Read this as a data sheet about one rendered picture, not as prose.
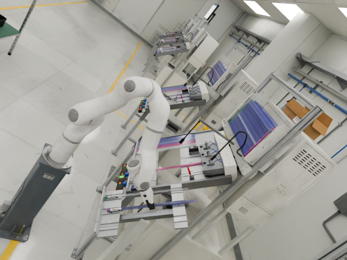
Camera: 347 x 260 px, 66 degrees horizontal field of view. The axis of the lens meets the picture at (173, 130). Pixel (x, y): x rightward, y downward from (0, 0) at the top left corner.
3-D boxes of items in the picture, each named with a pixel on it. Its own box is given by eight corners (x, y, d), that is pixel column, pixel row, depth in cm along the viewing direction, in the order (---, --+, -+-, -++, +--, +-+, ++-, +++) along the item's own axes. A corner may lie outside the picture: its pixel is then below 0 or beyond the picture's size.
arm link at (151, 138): (171, 139, 126) (150, 193, 133) (159, 126, 139) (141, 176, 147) (154, 135, 121) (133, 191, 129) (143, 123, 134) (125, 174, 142)
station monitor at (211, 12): (205, 20, 572) (218, 4, 557) (202, 18, 623) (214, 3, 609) (210, 25, 576) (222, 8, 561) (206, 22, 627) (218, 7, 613)
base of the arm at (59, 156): (38, 162, 151) (53, 140, 145) (45, 142, 166) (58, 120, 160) (71, 173, 161) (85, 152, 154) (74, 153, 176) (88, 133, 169)
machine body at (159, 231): (109, 266, 212) (155, 221, 190) (123, 205, 274) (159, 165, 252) (173, 295, 230) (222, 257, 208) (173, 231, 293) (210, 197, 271)
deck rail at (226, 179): (127, 198, 180) (125, 191, 178) (128, 196, 182) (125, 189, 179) (232, 183, 175) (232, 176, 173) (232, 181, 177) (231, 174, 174)
